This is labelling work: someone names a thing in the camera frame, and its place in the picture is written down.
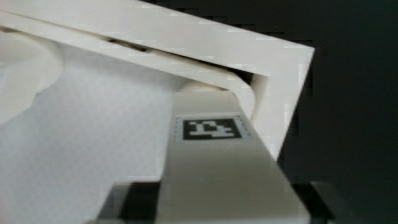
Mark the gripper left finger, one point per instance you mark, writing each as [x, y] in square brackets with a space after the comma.
[130, 204]

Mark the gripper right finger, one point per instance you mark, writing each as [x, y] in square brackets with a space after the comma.
[329, 211]

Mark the white desk leg angled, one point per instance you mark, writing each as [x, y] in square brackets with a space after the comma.
[222, 187]

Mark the white desk tabletop tray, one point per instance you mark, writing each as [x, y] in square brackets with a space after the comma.
[82, 140]

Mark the white desk leg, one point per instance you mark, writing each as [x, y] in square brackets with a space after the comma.
[30, 69]

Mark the white fixture wall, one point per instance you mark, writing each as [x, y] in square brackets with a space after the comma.
[192, 47]

